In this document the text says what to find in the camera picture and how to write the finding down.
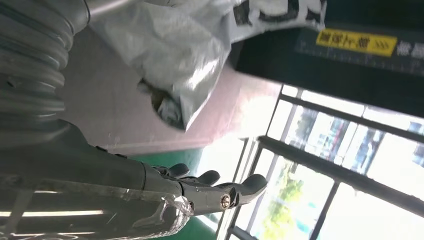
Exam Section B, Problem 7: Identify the yellow black scanner label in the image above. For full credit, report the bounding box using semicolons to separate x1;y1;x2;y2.
294;26;424;77

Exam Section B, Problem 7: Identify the dark window frame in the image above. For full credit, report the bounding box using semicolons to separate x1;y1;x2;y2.
215;84;424;240

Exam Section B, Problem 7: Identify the black inbound scanner machine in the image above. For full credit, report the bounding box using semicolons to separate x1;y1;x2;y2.
59;0;424;157

